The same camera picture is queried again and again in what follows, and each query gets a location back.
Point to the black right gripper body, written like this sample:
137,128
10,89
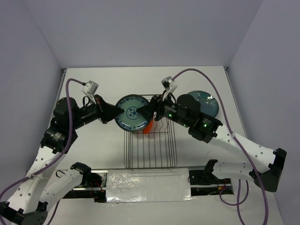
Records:
164,108

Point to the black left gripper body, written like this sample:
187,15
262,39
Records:
92,111

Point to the orange plate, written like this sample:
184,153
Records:
148,128

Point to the dark speckled plate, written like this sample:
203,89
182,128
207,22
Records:
130,120

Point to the grey plate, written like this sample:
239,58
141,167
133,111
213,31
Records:
209,104

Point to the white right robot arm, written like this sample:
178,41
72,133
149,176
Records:
261,165

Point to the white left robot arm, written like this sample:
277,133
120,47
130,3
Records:
30,204

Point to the silver foil tape sheet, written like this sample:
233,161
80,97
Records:
149,185

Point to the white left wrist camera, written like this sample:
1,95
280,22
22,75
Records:
90,88

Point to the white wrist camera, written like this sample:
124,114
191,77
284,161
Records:
170,86
90,88

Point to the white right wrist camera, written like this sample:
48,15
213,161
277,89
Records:
170,86

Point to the grey wire dish rack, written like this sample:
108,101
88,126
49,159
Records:
157,149

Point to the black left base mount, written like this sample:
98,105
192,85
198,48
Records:
94,189

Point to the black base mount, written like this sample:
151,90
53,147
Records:
202,184
94,189

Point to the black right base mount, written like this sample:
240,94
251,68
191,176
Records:
202,184

